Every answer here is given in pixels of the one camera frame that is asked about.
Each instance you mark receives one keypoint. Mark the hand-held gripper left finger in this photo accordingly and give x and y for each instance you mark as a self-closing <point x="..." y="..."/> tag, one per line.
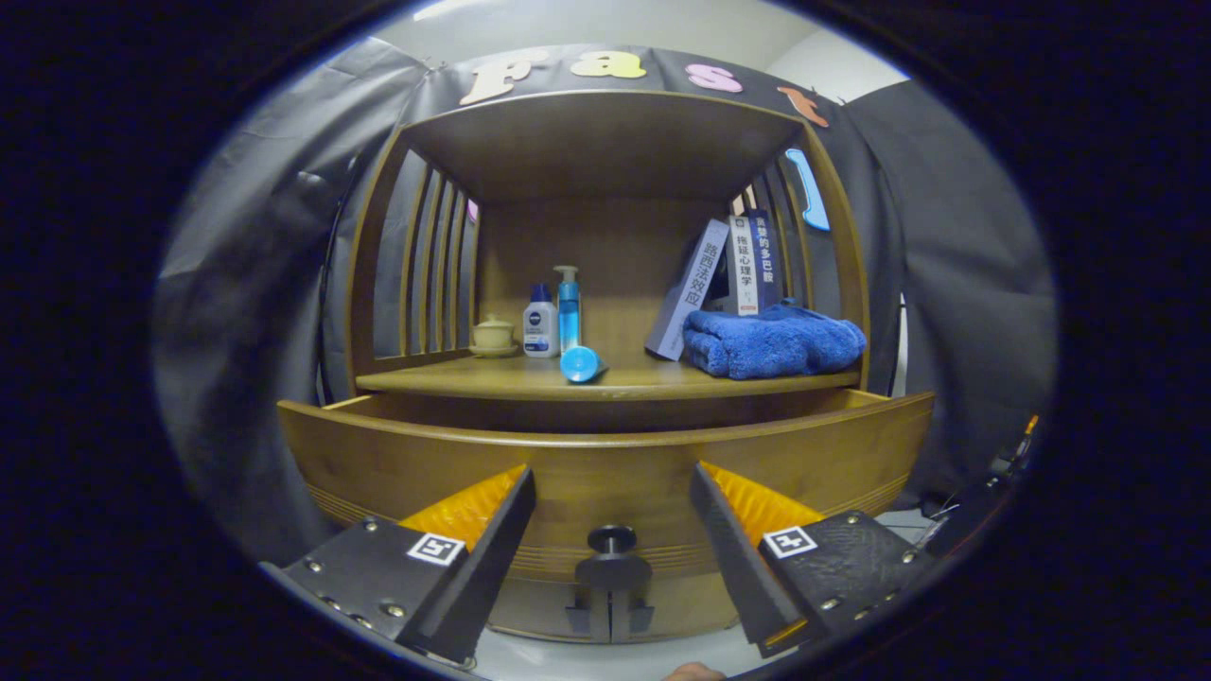
<point x="482" y="577"/>

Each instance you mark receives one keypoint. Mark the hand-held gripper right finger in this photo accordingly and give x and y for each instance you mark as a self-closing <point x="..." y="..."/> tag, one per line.
<point x="747" y="577"/>

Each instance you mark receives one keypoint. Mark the white blue cosmetic tube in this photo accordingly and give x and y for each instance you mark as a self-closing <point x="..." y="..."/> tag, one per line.
<point x="579" y="364"/>

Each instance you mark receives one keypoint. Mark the wooden cabinet door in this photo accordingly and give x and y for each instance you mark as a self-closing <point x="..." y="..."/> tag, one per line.
<point x="691" y="605"/>
<point x="530" y="605"/>

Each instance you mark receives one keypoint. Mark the wooden countertop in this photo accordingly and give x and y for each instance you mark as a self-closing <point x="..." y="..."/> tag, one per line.
<point x="643" y="378"/>

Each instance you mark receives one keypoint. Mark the wooden cabinet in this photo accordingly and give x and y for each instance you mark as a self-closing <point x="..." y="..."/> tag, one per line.
<point x="605" y="142"/>

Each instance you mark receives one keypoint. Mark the person's leg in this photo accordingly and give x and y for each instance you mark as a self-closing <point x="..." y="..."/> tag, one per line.
<point x="695" y="673"/>

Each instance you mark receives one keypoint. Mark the folded blue towel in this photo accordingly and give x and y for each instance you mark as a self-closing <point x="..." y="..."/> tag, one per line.
<point x="771" y="345"/>

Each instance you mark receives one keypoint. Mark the cream lidded teacup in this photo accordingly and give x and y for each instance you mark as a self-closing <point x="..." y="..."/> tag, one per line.
<point x="493" y="334"/>

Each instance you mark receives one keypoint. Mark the white bottle with blue cap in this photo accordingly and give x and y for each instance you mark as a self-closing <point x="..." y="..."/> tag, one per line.
<point x="540" y="326"/>

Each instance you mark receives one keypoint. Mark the blue pump bottle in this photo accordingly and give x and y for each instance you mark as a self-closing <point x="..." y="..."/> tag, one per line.
<point x="569" y="317"/>

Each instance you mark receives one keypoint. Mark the black and orange device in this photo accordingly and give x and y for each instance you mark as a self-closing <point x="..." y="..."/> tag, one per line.
<point x="1017" y="459"/>

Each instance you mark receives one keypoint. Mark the grey leaning book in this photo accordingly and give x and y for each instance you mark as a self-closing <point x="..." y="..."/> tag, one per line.
<point x="691" y="284"/>

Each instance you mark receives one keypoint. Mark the white spine book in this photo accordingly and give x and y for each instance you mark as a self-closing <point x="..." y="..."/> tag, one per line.
<point x="744" y="270"/>

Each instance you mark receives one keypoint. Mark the dark blue book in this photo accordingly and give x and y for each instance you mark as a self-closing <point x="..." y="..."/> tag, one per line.
<point x="768" y="260"/>

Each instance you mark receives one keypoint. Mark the black backdrop cloth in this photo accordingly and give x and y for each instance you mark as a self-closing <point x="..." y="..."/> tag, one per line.
<point x="246" y="284"/>

